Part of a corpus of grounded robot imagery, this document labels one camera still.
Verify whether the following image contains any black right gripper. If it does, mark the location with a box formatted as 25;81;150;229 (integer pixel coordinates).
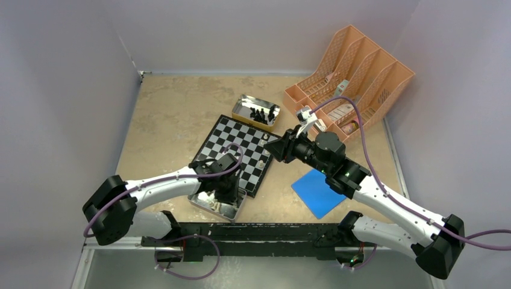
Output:
264;125;331;175

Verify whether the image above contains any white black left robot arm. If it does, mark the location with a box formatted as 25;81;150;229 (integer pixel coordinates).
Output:
83;154;242;246

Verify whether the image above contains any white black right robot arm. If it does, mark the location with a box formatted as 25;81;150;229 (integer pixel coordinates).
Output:
264;129;465;280

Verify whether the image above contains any white chess pieces pile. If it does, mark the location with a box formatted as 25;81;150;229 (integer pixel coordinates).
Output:
206;191;222;213

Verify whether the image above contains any black white chess board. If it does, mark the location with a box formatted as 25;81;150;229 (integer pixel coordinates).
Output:
191;114;283;199

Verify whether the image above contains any black chess pieces pile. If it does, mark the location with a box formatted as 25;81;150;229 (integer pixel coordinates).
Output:
249;105;277;125

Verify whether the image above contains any silver lilac metal tin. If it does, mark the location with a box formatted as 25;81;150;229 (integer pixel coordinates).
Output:
187;188;247;223

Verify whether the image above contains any yellow metal tin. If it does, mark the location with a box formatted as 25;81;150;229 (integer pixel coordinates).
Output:
231;95;281;132

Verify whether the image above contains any blue mat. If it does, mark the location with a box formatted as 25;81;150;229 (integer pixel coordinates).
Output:
291;169;346;219

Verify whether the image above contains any pink desk file organizer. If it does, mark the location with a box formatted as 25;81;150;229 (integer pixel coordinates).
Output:
283;25;415;142

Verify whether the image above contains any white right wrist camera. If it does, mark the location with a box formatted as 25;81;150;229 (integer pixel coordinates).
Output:
296;106;318;138

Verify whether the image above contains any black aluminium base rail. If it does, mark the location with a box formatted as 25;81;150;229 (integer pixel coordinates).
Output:
72;221;444;289

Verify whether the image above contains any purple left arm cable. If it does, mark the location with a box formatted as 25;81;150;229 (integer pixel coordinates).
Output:
83;143;245;280

